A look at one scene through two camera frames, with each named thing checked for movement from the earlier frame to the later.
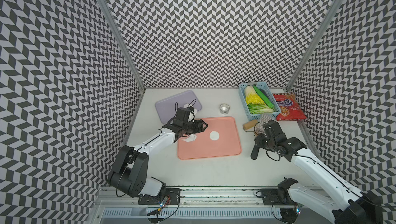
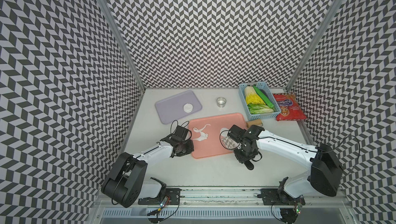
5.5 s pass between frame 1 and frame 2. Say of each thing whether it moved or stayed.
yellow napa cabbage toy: stayed
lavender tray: stayed
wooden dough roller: stayed
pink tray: moved
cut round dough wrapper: moved
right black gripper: moved
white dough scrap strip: moved
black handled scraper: moved
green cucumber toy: stayed
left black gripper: moved
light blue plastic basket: stayed
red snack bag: stayed
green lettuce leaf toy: stayed
